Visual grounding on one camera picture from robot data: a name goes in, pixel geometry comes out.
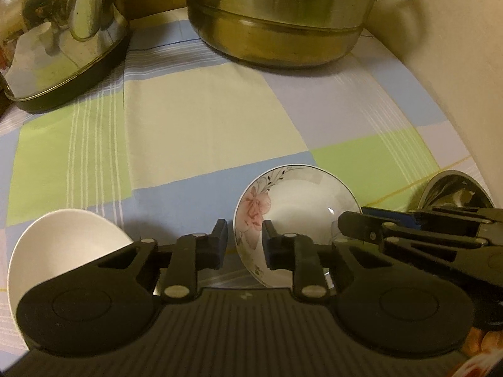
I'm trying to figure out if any steel kettle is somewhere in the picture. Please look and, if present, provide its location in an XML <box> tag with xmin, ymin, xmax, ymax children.
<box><xmin>0</xmin><ymin>0</ymin><xmax>132</xmax><ymax>114</ymax></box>

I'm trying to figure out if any white bowl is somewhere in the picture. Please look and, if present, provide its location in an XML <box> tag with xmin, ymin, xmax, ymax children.
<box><xmin>7</xmin><ymin>209</ymin><xmax>134</xmax><ymax>352</ymax></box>

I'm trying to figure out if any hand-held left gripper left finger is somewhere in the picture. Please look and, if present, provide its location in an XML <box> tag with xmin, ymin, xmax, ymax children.
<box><xmin>96</xmin><ymin>220</ymin><xmax>229</xmax><ymax>303</ymax></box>

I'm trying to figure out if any small steel bowl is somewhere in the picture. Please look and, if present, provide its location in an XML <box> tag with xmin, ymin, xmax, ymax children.
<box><xmin>417</xmin><ymin>170</ymin><xmax>496</xmax><ymax>210</ymax></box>

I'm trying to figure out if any checked tablecloth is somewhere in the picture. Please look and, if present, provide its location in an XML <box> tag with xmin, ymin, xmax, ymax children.
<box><xmin>0</xmin><ymin>19</ymin><xmax>484</xmax><ymax>362</ymax></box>

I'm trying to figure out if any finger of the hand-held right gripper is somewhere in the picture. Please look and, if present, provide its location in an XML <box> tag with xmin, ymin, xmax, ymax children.
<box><xmin>338</xmin><ymin>211</ymin><xmax>503</xmax><ymax>295</ymax></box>
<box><xmin>362</xmin><ymin>205</ymin><xmax>503</xmax><ymax>240</ymax></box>

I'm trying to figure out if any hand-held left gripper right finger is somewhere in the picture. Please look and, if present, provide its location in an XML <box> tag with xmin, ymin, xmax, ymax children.
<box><xmin>261</xmin><ymin>220</ymin><xmax>401</xmax><ymax>303</ymax></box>

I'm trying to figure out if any steel steamer pot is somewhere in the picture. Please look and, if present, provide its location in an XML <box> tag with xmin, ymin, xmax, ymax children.
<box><xmin>185</xmin><ymin>0</ymin><xmax>423</xmax><ymax>69</ymax></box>

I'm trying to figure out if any person's right hand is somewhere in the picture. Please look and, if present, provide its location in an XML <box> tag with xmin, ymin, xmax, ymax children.
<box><xmin>462</xmin><ymin>326</ymin><xmax>503</xmax><ymax>360</ymax></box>

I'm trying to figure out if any small floral dish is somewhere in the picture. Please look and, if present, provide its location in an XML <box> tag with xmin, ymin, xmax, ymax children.
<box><xmin>233</xmin><ymin>164</ymin><xmax>361</xmax><ymax>288</ymax></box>

